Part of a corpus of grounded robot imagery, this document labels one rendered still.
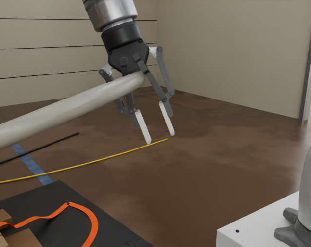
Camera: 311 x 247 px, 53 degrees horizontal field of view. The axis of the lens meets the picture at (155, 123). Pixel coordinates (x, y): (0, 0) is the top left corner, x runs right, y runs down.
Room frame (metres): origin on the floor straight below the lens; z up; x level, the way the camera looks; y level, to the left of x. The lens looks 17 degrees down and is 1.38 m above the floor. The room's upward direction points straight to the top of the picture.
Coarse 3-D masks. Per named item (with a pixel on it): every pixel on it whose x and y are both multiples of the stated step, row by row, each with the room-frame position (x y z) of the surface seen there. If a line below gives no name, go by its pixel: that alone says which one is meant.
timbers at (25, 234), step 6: (0, 210) 2.01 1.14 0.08; (0, 216) 1.93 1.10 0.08; (6, 216) 1.93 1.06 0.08; (6, 222) 1.89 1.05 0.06; (12, 222) 1.92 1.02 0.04; (0, 228) 1.86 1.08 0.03; (12, 234) 1.71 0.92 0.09; (18, 234) 1.71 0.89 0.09; (24, 234) 1.71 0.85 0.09; (30, 234) 1.71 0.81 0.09; (6, 240) 1.66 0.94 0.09; (12, 240) 1.66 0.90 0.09; (18, 240) 1.66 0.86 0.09; (24, 240) 1.66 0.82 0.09; (30, 240) 1.66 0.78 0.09; (36, 240) 1.66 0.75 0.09; (12, 246) 1.60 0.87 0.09; (18, 246) 1.60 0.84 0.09; (24, 246) 1.60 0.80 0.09; (30, 246) 1.60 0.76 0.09; (36, 246) 1.60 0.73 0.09
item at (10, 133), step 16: (128, 80) 0.52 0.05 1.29; (144, 80) 0.60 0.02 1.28; (80, 96) 0.44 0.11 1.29; (96, 96) 0.45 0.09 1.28; (112, 96) 0.47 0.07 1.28; (32, 112) 0.81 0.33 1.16; (48, 112) 0.40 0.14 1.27; (64, 112) 0.41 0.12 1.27; (80, 112) 0.43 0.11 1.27; (0, 128) 0.38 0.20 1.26; (16, 128) 0.38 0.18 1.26; (32, 128) 0.39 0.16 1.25; (48, 128) 0.40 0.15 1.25; (0, 144) 0.38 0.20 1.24
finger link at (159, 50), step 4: (160, 48) 0.61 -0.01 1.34; (156, 52) 0.61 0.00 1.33; (160, 52) 0.61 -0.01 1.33; (156, 56) 0.61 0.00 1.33; (160, 56) 0.61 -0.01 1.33; (160, 60) 0.61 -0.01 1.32; (160, 64) 0.61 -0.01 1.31; (164, 64) 0.61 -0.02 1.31; (160, 68) 0.61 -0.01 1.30; (164, 68) 0.61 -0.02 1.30; (164, 72) 0.61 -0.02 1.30; (164, 76) 0.61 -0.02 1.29; (168, 76) 0.61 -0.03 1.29; (164, 80) 0.61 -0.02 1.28; (168, 80) 0.60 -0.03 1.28; (168, 84) 0.60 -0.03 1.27; (168, 88) 0.60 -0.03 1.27; (172, 88) 0.60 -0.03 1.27; (168, 92) 0.60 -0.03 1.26; (172, 92) 0.60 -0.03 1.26
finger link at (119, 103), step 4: (100, 72) 0.61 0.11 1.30; (104, 72) 0.61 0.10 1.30; (104, 76) 0.61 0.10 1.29; (108, 76) 0.61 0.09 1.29; (108, 80) 0.61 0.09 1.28; (112, 80) 0.61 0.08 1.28; (116, 100) 0.60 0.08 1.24; (120, 100) 0.60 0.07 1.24; (116, 104) 0.60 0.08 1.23; (120, 104) 0.60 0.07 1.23; (124, 104) 0.63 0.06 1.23; (120, 108) 0.60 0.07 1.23; (120, 112) 0.60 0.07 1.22; (124, 112) 0.60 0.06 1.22
